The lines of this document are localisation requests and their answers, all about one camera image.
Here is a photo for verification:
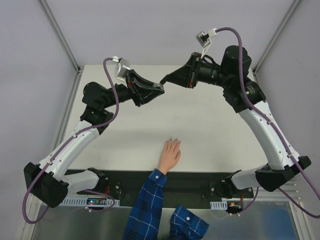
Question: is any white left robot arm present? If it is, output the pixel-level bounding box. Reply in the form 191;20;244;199
23;69;165;208

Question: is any blue plaid sleeve forearm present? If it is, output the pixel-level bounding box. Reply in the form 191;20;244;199
122;169;167;240

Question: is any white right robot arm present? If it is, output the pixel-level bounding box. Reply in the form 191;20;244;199
161;45;311;199

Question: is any person's left hand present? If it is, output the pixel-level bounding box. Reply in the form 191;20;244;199
157;138;181;175

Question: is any blue plaid shirt part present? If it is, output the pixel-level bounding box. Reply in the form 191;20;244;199
168;205;209;240

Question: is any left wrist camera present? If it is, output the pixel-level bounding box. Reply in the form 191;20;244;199
112;56;131;85

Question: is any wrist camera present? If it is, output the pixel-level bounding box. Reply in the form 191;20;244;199
112;56;131;85
195;28;217;58

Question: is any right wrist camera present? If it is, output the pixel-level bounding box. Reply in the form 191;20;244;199
195;28;217;58

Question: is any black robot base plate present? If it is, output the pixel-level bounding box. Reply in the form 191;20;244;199
76;169;260;208

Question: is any left aluminium frame post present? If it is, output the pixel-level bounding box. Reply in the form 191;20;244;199
37;0;82;74

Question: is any aluminium frame post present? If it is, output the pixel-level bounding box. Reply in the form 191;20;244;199
37;0;82;74
252;0;303;77

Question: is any right aluminium frame post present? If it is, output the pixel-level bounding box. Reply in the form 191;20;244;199
252;0;303;77

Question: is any left white cable duct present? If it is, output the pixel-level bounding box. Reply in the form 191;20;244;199
58;196;120;208

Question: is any white cable duct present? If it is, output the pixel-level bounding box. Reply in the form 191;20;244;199
58;196;120;208
210;200;228;211

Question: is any right white cable duct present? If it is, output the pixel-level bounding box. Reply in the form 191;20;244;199
210;200;228;211

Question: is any aluminium front rail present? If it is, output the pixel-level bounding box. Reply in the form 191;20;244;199
257;181;302;201

